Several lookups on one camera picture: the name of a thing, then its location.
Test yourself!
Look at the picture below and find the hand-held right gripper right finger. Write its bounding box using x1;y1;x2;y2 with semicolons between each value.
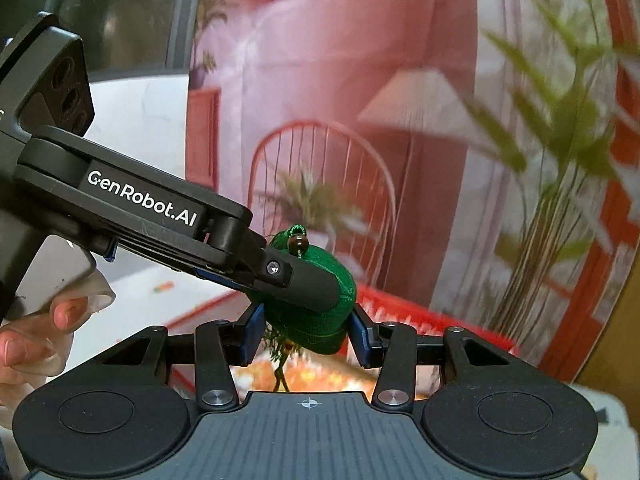
347;307;519;409

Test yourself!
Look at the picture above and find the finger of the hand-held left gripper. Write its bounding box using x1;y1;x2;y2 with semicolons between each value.
202;210;341;314

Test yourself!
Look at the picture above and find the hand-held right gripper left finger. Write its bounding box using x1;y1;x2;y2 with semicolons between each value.
100;305;266;410

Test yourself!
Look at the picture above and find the green tasselled pouch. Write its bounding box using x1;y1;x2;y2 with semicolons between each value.
250;224;359;394

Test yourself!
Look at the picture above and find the red strawberry print box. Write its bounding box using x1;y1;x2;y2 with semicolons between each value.
167;282;518;403

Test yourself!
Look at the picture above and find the person's left hand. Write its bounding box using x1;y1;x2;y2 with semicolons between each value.
0;267;117;413

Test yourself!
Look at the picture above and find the white marble board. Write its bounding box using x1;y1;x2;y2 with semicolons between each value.
82;67;193;196

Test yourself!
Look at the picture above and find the dark window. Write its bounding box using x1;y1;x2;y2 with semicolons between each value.
50;0;203;83

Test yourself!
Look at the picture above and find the printed room scene wall tapestry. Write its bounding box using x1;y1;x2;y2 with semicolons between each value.
187;0;640;382

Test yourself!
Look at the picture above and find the wooden wall panel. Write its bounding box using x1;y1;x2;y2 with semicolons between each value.
575;280;640;388

